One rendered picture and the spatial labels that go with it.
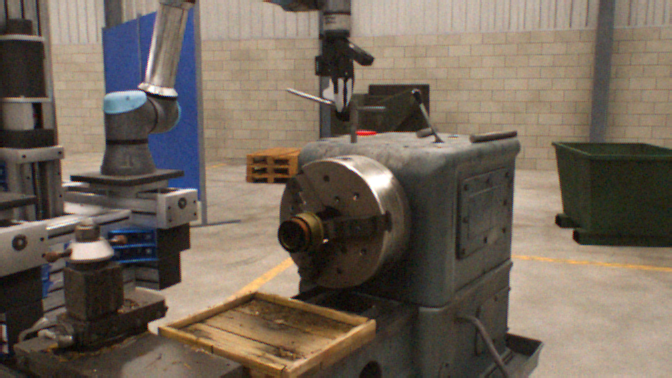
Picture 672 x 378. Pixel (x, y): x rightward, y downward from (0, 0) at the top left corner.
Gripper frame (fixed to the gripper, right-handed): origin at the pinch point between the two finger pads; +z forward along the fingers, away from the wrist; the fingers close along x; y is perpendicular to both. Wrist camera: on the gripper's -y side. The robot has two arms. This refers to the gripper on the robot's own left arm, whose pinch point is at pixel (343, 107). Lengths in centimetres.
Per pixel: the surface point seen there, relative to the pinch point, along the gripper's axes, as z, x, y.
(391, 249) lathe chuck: 31.9, 19.7, -27.0
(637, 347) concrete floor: 136, -215, -48
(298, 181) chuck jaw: 16.8, 27.4, -5.9
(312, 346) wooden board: 47, 46, -24
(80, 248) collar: 21, 84, -5
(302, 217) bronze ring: 23.3, 35.2, -13.1
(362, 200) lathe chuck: 20.3, 23.7, -21.6
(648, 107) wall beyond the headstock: 25, -988, 69
